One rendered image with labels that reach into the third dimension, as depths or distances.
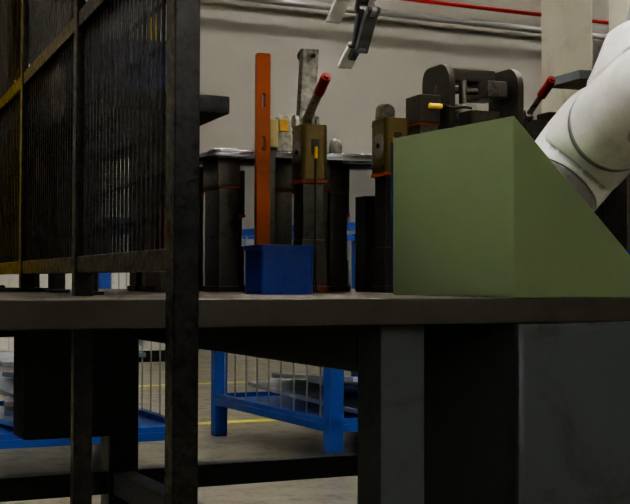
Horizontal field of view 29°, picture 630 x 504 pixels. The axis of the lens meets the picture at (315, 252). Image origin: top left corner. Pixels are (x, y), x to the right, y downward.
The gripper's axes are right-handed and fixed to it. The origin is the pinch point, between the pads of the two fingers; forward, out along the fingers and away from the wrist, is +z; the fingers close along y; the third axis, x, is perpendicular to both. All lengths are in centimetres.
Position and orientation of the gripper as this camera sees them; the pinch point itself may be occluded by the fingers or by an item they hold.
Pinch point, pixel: (341, 38)
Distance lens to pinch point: 248.1
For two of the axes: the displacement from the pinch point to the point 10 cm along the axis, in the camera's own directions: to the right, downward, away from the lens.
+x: -9.3, -0.2, -3.6
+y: -1.9, -8.3, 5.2
